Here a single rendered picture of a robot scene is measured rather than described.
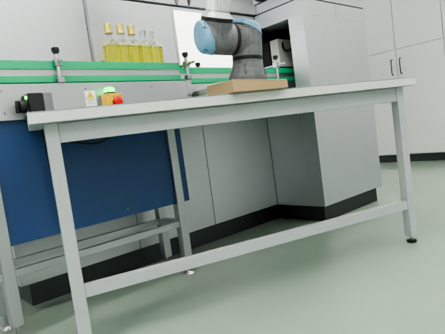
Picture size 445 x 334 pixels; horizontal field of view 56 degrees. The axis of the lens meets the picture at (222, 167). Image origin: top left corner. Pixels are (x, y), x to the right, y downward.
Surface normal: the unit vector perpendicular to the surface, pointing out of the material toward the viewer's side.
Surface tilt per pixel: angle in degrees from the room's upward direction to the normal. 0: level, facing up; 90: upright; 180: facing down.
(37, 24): 90
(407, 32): 90
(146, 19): 90
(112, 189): 90
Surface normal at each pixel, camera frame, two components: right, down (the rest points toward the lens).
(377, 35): -0.74, 0.15
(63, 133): 0.42, 0.01
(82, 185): 0.66, -0.03
